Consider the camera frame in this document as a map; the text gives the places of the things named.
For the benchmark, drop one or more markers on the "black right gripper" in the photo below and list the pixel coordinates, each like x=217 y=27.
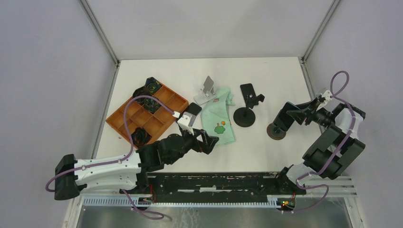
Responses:
x=311 y=107

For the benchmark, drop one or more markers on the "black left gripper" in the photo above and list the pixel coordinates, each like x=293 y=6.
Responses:
x=207 y=143

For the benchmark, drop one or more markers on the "brown round base stand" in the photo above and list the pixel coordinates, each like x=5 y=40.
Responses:
x=278 y=128

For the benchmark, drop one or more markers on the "black clamp phone stand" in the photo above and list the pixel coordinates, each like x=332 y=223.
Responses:
x=244 y=116

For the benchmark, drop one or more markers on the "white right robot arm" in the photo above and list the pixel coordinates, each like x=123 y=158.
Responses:
x=334 y=150

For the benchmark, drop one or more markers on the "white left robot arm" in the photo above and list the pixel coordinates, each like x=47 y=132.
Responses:
x=129 y=171

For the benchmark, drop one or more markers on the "white folding phone stand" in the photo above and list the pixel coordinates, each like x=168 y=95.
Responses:
x=206 y=93

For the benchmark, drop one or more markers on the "green cartoon towel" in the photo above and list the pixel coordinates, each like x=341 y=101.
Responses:
x=215 y=117

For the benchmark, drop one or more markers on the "rolled dark orange tie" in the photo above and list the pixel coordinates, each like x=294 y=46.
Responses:
x=140 y=137

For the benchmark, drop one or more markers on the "rolled dark floral tie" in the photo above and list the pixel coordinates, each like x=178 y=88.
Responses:
x=152 y=104

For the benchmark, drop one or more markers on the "black smartphone on table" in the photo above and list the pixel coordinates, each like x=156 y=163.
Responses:
x=247 y=91

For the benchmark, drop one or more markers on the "orange compartment tray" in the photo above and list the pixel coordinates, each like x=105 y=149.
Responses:
x=131 y=115

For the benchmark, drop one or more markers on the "rolled dark patterned tie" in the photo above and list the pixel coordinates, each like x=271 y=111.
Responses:
x=152 y=85

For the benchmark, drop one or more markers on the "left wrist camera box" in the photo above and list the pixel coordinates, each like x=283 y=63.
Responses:
x=188 y=117

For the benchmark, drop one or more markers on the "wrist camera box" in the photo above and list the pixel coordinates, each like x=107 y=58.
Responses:
x=324 y=96
x=188 y=117

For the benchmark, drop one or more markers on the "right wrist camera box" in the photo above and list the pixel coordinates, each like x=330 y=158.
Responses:
x=324 y=96

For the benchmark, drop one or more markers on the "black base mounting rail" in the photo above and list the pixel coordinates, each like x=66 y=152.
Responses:
x=219 y=187

